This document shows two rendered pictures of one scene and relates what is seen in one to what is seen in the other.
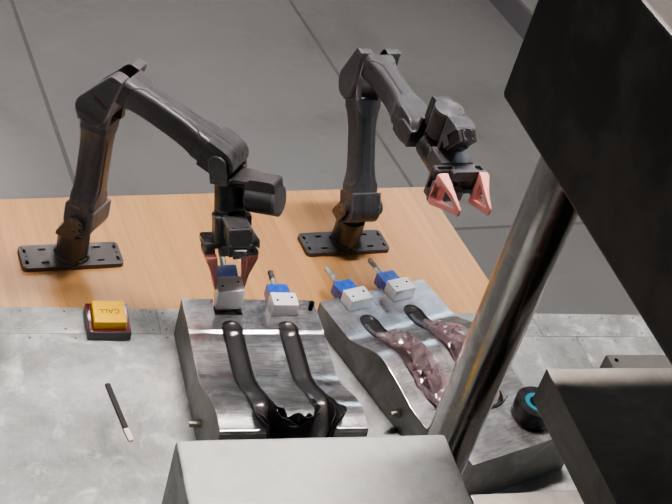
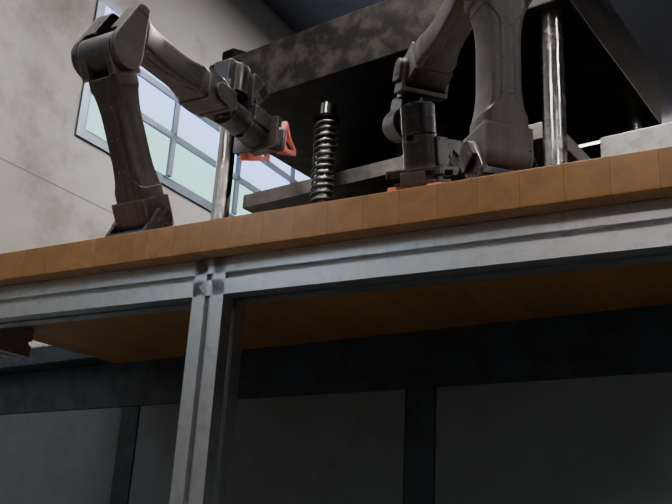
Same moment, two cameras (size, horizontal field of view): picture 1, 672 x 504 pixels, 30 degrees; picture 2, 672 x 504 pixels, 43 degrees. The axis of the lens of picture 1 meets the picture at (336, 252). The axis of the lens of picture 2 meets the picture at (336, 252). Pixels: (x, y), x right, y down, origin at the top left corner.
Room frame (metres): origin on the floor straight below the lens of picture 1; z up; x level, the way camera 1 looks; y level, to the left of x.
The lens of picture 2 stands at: (2.52, 1.24, 0.45)
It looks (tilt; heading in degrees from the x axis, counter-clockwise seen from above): 19 degrees up; 242
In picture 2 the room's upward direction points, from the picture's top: 3 degrees clockwise
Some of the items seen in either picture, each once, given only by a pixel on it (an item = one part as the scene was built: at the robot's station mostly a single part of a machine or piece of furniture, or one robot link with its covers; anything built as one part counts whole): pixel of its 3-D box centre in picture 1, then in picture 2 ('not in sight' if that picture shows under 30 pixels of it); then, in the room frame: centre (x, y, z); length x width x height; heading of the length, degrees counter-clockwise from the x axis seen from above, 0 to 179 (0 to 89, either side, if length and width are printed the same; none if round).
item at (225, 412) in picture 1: (273, 403); not in sight; (1.59, 0.03, 0.87); 0.50 x 0.26 x 0.14; 25
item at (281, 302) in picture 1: (276, 292); not in sight; (1.86, 0.09, 0.89); 0.13 x 0.05 x 0.05; 25
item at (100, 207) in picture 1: (94, 160); (497, 68); (1.88, 0.48, 1.05); 0.07 x 0.06 x 0.33; 168
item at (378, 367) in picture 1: (441, 372); not in sight; (1.82, -0.26, 0.86); 0.50 x 0.26 x 0.11; 42
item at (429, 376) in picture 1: (444, 356); not in sight; (1.81, -0.25, 0.90); 0.26 x 0.18 x 0.08; 42
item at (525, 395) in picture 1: (534, 408); not in sight; (1.71, -0.43, 0.93); 0.08 x 0.08 x 0.04
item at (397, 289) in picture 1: (385, 279); not in sight; (2.05, -0.12, 0.86); 0.13 x 0.05 x 0.05; 42
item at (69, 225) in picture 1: (81, 218); (499, 166); (1.89, 0.49, 0.90); 0.09 x 0.06 x 0.06; 168
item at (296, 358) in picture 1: (282, 377); not in sight; (1.61, 0.03, 0.92); 0.35 x 0.16 x 0.09; 25
